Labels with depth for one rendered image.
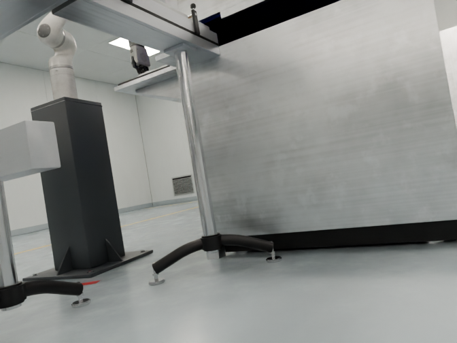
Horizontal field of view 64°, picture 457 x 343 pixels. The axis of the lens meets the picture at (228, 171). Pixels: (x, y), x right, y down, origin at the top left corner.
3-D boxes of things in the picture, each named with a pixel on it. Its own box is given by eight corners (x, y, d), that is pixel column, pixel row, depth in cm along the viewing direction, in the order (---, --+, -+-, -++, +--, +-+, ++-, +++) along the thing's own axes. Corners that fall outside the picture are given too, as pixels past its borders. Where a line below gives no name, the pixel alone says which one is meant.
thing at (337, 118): (451, 185, 292) (431, 76, 295) (478, 247, 113) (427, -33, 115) (326, 199, 342) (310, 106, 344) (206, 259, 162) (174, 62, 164)
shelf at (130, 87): (258, 85, 222) (258, 82, 222) (192, 62, 161) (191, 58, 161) (194, 105, 245) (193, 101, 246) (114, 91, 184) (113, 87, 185)
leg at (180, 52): (229, 248, 138) (196, 47, 140) (217, 254, 130) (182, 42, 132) (209, 249, 143) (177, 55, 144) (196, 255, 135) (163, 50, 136)
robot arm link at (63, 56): (43, 69, 191) (37, 24, 191) (64, 79, 209) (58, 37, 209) (65, 64, 189) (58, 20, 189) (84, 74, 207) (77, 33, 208)
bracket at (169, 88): (196, 99, 175) (192, 72, 175) (192, 99, 172) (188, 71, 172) (143, 116, 191) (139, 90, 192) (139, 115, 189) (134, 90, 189)
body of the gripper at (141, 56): (135, 41, 183) (139, 62, 183) (149, 45, 192) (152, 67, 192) (124, 45, 187) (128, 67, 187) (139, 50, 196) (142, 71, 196)
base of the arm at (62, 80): (39, 107, 191) (33, 72, 191) (69, 111, 208) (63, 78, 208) (64, 98, 183) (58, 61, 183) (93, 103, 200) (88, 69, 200)
